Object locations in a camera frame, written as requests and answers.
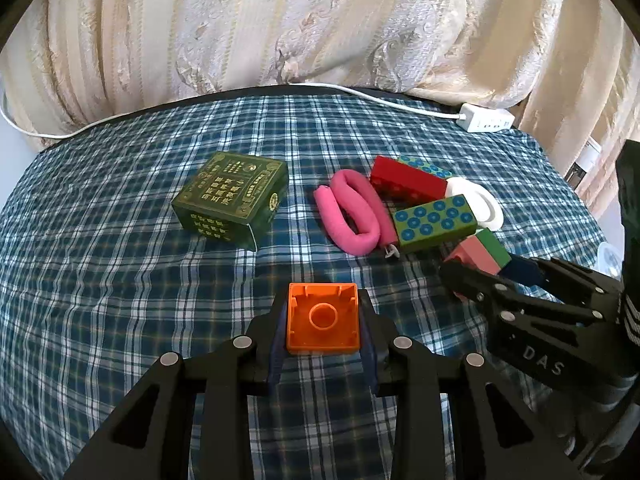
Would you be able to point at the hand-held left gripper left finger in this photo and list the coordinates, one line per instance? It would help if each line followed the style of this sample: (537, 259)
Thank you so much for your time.
(276, 357)

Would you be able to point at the dark green printed box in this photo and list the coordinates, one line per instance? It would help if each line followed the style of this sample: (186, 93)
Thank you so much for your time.
(227, 195)

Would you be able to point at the white power strip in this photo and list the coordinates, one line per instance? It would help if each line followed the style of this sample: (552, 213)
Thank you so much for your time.
(487, 117)

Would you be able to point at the cream patterned curtain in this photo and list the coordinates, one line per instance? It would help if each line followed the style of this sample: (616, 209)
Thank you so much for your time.
(300, 20)

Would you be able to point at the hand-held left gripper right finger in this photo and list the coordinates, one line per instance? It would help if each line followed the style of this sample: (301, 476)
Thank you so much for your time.
(369, 360)

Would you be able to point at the red building block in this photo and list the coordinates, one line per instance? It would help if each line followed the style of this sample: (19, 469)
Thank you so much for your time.
(405, 177)

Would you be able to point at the green block with blue dots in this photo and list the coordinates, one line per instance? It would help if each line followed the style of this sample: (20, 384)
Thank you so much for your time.
(432, 220)
(425, 165)

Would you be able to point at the pink and green block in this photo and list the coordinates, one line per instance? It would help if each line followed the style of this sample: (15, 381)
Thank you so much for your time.
(477, 255)

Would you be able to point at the pink foam loop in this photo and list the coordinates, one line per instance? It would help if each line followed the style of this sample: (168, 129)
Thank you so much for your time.
(350, 200)

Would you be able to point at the orange plastic building block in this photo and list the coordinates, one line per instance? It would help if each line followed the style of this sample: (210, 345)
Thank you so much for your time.
(322, 337)

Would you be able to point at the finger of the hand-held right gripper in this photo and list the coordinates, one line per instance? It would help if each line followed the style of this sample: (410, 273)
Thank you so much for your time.
(475, 287)
(575, 285)

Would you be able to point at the white bottle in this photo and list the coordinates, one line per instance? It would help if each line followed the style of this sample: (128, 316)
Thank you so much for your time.
(591, 152)

